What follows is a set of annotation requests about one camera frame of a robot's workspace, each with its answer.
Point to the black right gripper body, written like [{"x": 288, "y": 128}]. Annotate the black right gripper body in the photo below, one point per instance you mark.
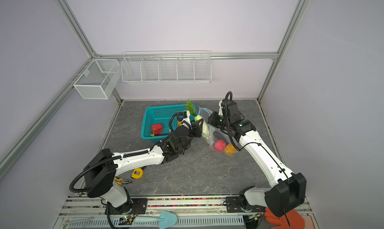
[{"x": 217, "y": 121}]

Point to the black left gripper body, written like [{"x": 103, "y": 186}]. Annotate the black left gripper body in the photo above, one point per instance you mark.
[{"x": 196, "y": 131}]

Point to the clear zip top bag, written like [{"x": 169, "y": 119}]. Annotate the clear zip top bag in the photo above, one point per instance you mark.
[{"x": 216, "y": 140}]

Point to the pink dragon fruit toy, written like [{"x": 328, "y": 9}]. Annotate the pink dragon fruit toy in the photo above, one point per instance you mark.
[{"x": 220, "y": 145}]

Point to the red pepper toy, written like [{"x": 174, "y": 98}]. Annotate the red pepper toy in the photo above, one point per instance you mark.
[{"x": 157, "y": 129}]

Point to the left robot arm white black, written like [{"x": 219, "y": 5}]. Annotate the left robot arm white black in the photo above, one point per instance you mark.
[{"x": 97, "y": 179}]

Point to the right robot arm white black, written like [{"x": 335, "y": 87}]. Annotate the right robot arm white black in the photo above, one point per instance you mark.
[{"x": 287, "y": 190}]

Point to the orange gloved hand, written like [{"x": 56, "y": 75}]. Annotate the orange gloved hand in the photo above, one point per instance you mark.
[{"x": 291, "y": 220}]

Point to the teal plastic basket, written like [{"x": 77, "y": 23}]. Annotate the teal plastic basket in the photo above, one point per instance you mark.
[{"x": 159, "y": 115}]

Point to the yellow tape measure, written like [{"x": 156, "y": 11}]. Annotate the yellow tape measure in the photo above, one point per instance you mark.
[{"x": 137, "y": 174}]

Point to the teal silicone spatula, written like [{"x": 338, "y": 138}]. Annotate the teal silicone spatula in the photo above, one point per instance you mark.
[{"x": 164, "y": 220}]

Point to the silver wrench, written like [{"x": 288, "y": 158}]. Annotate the silver wrench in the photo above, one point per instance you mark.
[{"x": 81, "y": 222}]

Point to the white wire wall rack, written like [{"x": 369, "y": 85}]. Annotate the white wire wall rack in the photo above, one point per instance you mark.
[{"x": 167, "y": 67}]

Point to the yellow handled pliers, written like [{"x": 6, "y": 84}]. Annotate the yellow handled pliers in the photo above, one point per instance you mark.
[{"x": 122, "y": 181}]

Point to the white mesh wall box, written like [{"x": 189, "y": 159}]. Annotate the white mesh wall box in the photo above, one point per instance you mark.
[{"x": 99, "y": 79}]

